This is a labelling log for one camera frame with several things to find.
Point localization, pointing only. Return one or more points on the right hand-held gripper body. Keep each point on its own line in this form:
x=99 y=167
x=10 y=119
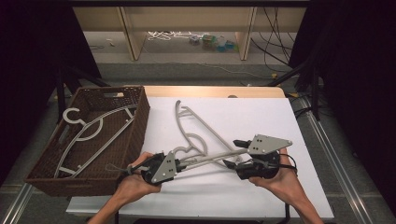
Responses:
x=264 y=144

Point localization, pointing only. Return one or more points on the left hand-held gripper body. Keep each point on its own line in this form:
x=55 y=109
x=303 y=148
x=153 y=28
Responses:
x=165 y=169

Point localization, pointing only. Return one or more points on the grey plastic clothes hanger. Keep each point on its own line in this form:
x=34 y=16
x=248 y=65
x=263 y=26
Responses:
x=214 y=155
x=65 y=115
x=177 y=113

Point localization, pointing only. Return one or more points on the brown wicker basket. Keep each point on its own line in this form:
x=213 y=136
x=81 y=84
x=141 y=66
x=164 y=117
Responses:
x=138 y=130

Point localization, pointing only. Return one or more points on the person's left hand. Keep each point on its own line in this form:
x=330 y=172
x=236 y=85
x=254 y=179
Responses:
x=134 y=183

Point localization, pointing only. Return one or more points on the person's right hand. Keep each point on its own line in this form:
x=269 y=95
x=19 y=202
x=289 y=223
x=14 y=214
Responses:
x=286 y=185

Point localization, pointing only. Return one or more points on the white table cover sheet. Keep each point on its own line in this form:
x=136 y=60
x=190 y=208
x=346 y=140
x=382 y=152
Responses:
x=249 y=118

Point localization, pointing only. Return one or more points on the small yellow object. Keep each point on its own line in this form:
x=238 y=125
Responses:
x=274 y=75

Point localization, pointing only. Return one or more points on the blue plastic toy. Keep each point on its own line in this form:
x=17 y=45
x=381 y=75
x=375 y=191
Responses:
x=224 y=45

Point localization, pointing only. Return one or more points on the green and orange toy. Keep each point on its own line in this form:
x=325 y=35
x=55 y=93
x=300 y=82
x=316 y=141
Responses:
x=208 y=42

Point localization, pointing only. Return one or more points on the small grey toy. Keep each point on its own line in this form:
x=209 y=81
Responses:
x=194 y=39

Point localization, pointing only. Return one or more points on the black curtain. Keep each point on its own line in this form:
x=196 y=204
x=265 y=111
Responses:
x=358 y=62
x=31 y=62

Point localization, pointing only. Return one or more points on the light wooden shelf unit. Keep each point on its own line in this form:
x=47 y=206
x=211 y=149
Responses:
x=130 y=40

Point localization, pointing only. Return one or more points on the small white object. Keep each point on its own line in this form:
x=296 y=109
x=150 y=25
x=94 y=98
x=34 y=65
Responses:
x=110 y=42

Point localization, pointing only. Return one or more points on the metal floor rail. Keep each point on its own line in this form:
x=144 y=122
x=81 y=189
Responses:
x=17 y=205
x=339 y=174

